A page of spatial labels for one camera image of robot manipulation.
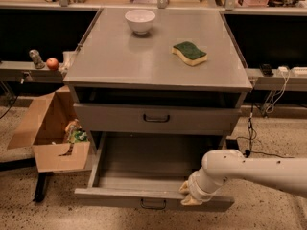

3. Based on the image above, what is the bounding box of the small grey figurine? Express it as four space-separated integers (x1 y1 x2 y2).
29 50 45 69

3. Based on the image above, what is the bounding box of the white power strip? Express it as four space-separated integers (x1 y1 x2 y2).
292 67 307 77

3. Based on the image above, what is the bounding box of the black power adapter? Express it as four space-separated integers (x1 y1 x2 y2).
226 139 239 150

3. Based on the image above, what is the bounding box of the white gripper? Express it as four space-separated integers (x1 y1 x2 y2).
179 169 224 206

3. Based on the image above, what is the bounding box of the grey drawer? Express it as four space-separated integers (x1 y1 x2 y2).
75 133 234 212
74 103 241 136

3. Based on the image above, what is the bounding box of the black small device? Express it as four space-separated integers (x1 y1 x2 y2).
259 64 273 77

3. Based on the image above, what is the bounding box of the black table leg foot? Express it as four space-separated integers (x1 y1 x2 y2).
33 172 53 203

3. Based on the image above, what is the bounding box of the red apple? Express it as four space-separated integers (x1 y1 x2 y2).
46 57 59 71

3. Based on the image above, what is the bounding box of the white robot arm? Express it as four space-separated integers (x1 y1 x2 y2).
179 149 307 206

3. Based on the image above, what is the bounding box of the open cardboard box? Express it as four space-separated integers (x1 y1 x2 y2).
8 86 92 173

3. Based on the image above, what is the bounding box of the grey top drawer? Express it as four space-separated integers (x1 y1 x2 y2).
74 103 241 136

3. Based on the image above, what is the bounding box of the grey right side shelf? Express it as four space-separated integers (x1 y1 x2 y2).
246 68 307 92

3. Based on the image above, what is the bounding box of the green yellow sponge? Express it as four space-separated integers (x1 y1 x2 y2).
172 41 207 66

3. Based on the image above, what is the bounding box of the grey shelf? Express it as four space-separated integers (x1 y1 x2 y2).
0 61 63 83
246 68 307 92

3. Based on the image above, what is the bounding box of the black floor cable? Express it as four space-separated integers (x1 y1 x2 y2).
239 103 295 160

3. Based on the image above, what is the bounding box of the colourful snack bag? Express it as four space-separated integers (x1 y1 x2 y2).
64 119 88 144

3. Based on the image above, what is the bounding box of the grey drawer cabinet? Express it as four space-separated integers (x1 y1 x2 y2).
64 8 251 149

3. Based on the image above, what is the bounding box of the grey left side shelf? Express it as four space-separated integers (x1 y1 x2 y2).
0 61 63 83

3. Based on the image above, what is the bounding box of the white charger with cable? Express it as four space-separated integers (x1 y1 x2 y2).
263 66 290 114

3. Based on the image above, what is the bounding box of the white ceramic bowl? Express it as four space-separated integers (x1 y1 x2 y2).
125 10 155 35

